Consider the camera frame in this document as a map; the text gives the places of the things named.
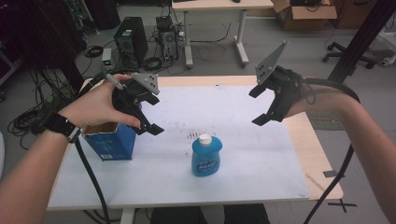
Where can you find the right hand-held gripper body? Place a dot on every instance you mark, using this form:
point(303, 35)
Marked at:
point(285, 87)

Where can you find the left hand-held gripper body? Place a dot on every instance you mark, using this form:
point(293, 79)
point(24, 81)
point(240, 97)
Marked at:
point(127, 99)

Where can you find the blue cardboard box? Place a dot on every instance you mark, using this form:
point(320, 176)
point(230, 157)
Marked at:
point(112, 144)

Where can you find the blue bottle with white cap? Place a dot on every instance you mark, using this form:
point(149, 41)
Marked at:
point(206, 158)

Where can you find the person's right hand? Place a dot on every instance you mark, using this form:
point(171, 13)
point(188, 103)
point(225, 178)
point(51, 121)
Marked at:
point(317, 96)

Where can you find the person's left hand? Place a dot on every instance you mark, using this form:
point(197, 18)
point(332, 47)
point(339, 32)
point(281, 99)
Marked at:
point(93, 105)

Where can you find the small silver device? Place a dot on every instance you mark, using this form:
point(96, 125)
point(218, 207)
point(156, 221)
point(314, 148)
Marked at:
point(106, 59)

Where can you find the black computer tower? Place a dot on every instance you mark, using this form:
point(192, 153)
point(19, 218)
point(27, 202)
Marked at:
point(132, 40)

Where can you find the open-sided computer tower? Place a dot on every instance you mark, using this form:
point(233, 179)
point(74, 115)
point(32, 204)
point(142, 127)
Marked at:
point(168, 40)

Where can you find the wooden table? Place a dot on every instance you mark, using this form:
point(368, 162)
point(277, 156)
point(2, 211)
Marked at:
point(314, 155)

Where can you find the black office chair base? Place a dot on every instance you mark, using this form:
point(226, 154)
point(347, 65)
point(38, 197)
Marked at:
point(348, 56)

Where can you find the black wristwatch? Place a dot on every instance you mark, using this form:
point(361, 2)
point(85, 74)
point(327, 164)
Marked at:
point(60, 124)

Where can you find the brown cardboard box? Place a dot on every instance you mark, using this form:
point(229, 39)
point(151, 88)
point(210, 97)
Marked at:
point(305, 15)

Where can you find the black metal stand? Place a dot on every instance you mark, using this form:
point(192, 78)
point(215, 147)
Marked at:
point(364, 37)

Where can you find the white-legged desk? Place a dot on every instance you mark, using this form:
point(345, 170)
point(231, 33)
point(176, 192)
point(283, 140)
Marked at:
point(218, 4)

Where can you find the white device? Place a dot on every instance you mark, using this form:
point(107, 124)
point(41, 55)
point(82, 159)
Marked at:
point(387, 61)

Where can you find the black curtain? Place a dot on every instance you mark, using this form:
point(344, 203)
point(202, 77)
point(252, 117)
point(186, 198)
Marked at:
point(37, 34)

